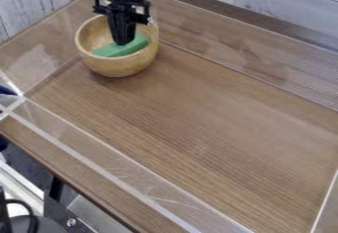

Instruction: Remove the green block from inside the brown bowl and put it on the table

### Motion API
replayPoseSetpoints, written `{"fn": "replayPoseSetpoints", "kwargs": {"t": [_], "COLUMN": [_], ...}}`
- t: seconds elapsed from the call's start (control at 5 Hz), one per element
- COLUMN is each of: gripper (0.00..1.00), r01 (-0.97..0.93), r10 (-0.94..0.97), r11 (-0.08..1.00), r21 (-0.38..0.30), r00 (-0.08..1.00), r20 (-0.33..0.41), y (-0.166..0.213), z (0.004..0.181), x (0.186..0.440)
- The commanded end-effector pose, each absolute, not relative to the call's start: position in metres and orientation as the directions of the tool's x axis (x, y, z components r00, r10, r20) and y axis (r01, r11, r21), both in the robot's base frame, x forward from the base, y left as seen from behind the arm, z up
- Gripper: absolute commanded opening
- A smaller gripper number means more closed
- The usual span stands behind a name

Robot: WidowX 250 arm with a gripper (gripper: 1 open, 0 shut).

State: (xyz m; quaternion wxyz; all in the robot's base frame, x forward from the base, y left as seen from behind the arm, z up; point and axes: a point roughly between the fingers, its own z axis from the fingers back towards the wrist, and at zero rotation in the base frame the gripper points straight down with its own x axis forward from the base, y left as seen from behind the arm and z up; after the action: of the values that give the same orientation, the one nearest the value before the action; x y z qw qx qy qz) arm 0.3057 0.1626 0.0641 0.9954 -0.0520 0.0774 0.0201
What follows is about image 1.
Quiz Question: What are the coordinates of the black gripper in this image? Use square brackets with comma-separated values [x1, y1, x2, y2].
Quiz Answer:
[92, 0, 151, 45]

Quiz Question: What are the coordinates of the brown wooden bowl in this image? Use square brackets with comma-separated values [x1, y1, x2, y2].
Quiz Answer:
[73, 16, 159, 77]

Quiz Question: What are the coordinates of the green rectangular block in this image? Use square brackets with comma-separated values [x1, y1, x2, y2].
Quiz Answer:
[91, 33, 148, 57]

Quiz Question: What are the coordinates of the blue object at left edge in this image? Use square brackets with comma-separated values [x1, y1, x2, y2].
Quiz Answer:
[0, 85, 16, 96]

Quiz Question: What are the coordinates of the black table leg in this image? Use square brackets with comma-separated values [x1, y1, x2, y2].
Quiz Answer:
[49, 177, 63, 201]

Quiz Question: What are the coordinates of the clear acrylic tray wall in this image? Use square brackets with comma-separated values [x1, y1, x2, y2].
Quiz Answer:
[0, 0, 338, 233]

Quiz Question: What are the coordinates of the black cable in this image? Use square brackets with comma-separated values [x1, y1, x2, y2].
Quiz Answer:
[0, 198, 40, 233]

